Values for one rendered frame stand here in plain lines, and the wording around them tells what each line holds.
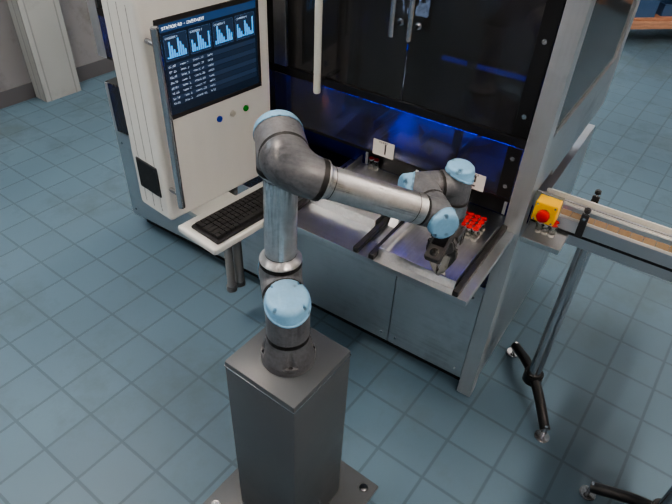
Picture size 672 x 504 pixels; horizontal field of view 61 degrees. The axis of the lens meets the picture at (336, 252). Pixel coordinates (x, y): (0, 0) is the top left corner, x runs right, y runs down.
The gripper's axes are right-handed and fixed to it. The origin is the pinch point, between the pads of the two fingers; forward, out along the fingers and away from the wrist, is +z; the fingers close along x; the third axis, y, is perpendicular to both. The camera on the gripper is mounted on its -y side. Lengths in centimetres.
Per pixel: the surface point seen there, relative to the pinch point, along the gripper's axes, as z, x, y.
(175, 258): 93, 155, 31
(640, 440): 93, -79, 60
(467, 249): 4.6, -1.4, 21.2
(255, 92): -22, 87, 25
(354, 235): 4.8, 31.8, 6.0
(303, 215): 5, 52, 5
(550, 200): -10.3, -17.9, 41.0
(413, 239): 4.6, 15.1, 15.4
